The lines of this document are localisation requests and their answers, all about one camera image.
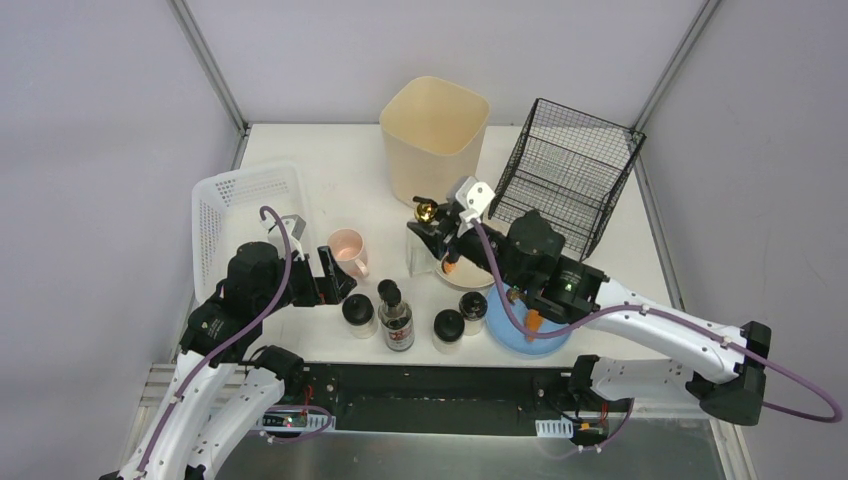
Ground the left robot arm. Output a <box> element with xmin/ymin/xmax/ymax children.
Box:
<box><xmin>108</xmin><ymin>242</ymin><xmax>357</xmax><ymax>479</ymax></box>

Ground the black lid jar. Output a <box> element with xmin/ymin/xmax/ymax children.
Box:
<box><xmin>458</xmin><ymin>292</ymin><xmax>488</xmax><ymax>336</ymax></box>
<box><xmin>342</xmin><ymin>294</ymin><xmax>378</xmax><ymax>339</ymax></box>
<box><xmin>433</xmin><ymin>309</ymin><xmax>465</xmax><ymax>354</ymax></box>

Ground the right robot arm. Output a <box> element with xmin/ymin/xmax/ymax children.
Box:
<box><xmin>407</xmin><ymin>196</ymin><xmax>772</xmax><ymax>426</ymax></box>

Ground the black lid jar left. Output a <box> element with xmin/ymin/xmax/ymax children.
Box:
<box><xmin>342</xmin><ymin>294</ymin><xmax>378</xmax><ymax>339</ymax></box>

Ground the blue plate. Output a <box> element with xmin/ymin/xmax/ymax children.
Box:
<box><xmin>485</xmin><ymin>286</ymin><xmax>570</xmax><ymax>357</ymax></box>

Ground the black wire basket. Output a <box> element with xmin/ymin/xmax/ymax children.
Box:
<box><xmin>488</xmin><ymin>98</ymin><xmax>646</xmax><ymax>260</ymax></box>

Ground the white plastic basket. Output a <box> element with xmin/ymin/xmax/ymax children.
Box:
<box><xmin>191</xmin><ymin>159</ymin><xmax>316</xmax><ymax>302</ymax></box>

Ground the black lid jar right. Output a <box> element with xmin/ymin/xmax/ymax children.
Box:
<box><xmin>458</xmin><ymin>292</ymin><xmax>488</xmax><ymax>336</ymax></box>

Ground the orange fried food piece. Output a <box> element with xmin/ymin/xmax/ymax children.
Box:
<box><xmin>524</xmin><ymin>309</ymin><xmax>545</xmax><ymax>334</ymax></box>

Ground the pink mug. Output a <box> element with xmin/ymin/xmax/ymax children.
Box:
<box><xmin>327</xmin><ymin>228</ymin><xmax>369</xmax><ymax>278</ymax></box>

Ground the beige plate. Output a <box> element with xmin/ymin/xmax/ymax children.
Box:
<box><xmin>435</xmin><ymin>257</ymin><xmax>494</xmax><ymax>290</ymax></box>

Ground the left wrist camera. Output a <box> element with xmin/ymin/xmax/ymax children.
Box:
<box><xmin>261</xmin><ymin>214</ymin><xmax>306</xmax><ymax>260</ymax></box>

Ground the dark curved food piece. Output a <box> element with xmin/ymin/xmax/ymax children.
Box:
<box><xmin>505</xmin><ymin>287</ymin><xmax>522</xmax><ymax>304</ymax></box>

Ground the black lid jar middle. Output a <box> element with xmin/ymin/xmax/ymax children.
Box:
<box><xmin>433</xmin><ymin>309</ymin><xmax>465</xmax><ymax>354</ymax></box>

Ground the small dark spice jar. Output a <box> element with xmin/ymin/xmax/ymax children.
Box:
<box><xmin>377</xmin><ymin>279</ymin><xmax>402</xmax><ymax>306</ymax></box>

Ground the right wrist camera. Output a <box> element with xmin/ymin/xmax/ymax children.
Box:
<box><xmin>447</xmin><ymin>176</ymin><xmax>495</xmax><ymax>223</ymax></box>

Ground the soy sauce bottle red label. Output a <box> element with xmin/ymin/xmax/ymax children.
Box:
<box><xmin>377</xmin><ymin>291</ymin><xmax>415</xmax><ymax>352</ymax></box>

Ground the beige plastic bin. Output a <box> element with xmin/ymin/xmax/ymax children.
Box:
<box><xmin>378</xmin><ymin>76</ymin><xmax>491</xmax><ymax>208</ymax></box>

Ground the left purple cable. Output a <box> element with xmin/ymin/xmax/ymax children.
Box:
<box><xmin>132</xmin><ymin>205</ymin><xmax>294</xmax><ymax>480</ymax></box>

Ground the clear glass bottle gold cap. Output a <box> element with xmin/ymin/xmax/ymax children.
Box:
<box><xmin>405</xmin><ymin>209</ymin><xmax>437</xmax><ymax>276</ymax></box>

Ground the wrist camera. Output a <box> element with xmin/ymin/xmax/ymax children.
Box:
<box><xmin>261</xmin><ymin>214</ymin><xmax>306</xmax><ymax>260</ymax></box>
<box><xmin>447</xmin><ymin>176</ymin><xmax>495</xmax><ymax>223</ymax></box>

